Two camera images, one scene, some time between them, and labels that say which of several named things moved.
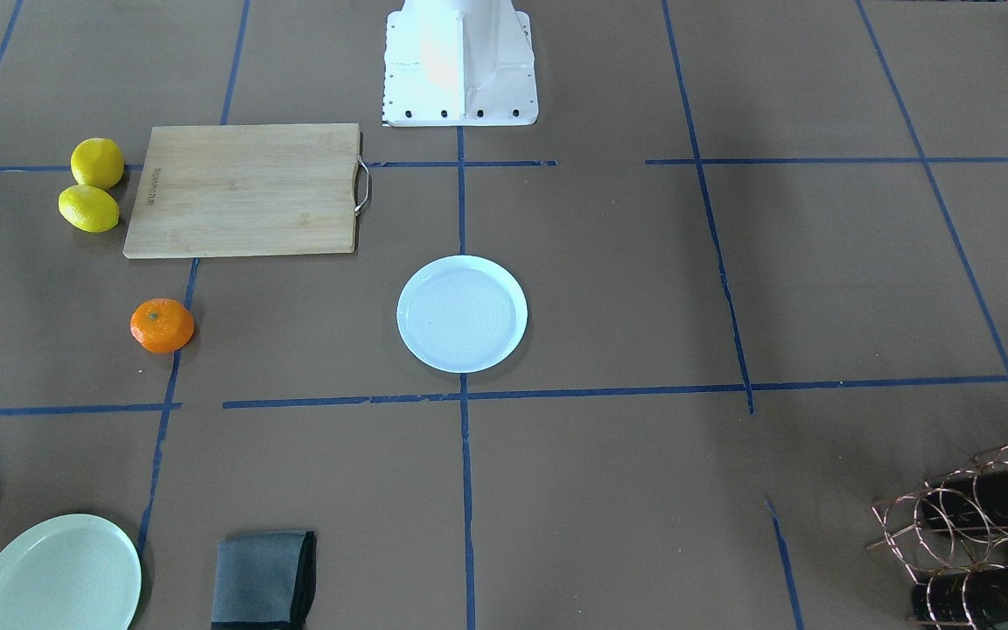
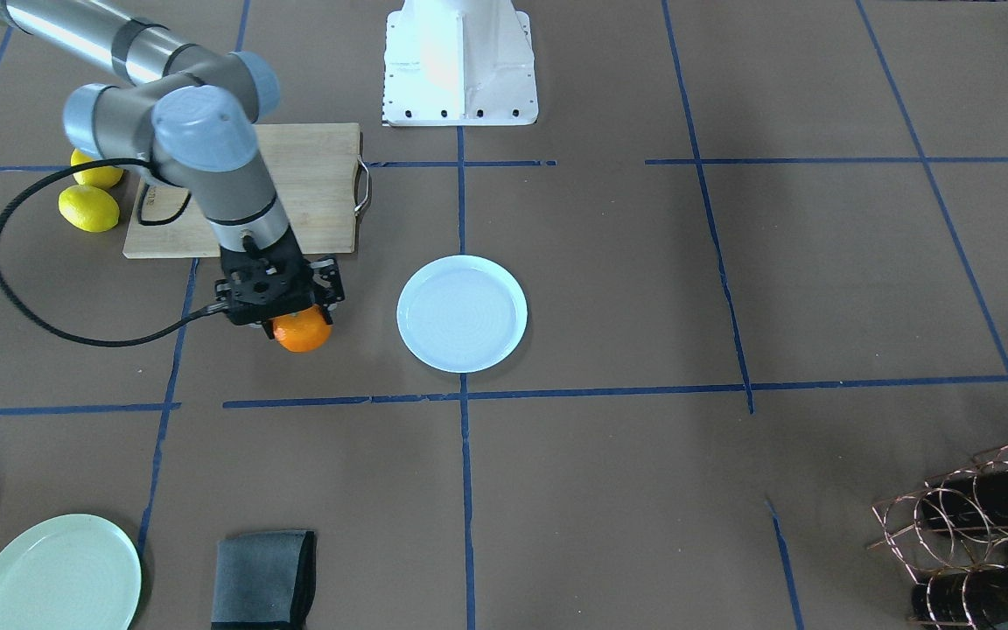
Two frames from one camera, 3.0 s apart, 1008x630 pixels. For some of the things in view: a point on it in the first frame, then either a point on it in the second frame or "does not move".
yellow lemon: (89, 208) does not move
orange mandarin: (162, 325) to (304, 332)
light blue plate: (461, 314) does not move
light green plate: (71, 572) does not move
